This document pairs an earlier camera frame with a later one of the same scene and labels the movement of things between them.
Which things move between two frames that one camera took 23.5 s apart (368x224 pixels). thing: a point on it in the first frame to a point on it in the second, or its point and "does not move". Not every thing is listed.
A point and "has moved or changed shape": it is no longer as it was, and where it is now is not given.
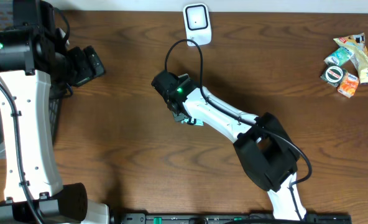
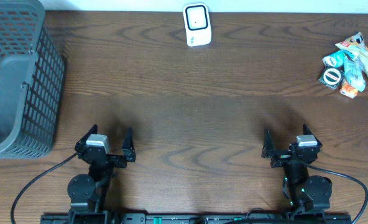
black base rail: [234, 218] does not move
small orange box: [348, 85] does not move
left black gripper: [86, 71] to [132, 155]
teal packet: [182, 118] to [354, 73]
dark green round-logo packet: [333, 75] has moved or changed shape
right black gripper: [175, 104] to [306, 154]
